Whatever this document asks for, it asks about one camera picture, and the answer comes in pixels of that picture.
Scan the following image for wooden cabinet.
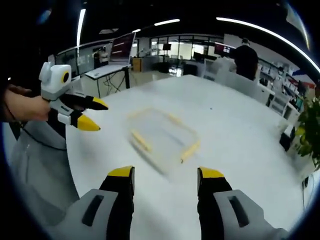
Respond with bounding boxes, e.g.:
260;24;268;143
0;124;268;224
132;57;144;73

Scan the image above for green potted plant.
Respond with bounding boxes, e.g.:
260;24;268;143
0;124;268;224
296;96;320;172

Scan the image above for person's grey trousers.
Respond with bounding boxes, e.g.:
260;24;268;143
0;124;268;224
9;121;81;226

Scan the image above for thin cable beside table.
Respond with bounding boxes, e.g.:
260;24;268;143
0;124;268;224
301;172;316;210

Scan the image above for low white partition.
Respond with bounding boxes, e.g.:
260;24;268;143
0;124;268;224
204;59;276;102

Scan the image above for white desk with black legs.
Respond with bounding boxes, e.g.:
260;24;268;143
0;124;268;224
84;62;134;99

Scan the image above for large dark red monitor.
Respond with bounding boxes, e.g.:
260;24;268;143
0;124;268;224
109;33;138;63

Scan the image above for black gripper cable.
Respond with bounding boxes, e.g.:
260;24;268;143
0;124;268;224
4;99;67;151

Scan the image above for person's left hand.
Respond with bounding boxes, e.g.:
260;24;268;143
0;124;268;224
2;84;51;123

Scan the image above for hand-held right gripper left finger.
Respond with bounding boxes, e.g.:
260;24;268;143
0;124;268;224
48;164;136;240

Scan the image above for black box beside table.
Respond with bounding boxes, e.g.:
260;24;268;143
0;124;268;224
279;126;296;151

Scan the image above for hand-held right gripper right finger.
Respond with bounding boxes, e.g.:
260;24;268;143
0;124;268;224
196;166;288;240

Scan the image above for clear tray with yellow edges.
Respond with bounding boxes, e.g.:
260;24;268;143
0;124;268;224
126;106;202;176

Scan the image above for ceiling light strip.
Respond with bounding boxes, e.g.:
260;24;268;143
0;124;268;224
76;8;87;48
154;18;181;27
216;16;320;72

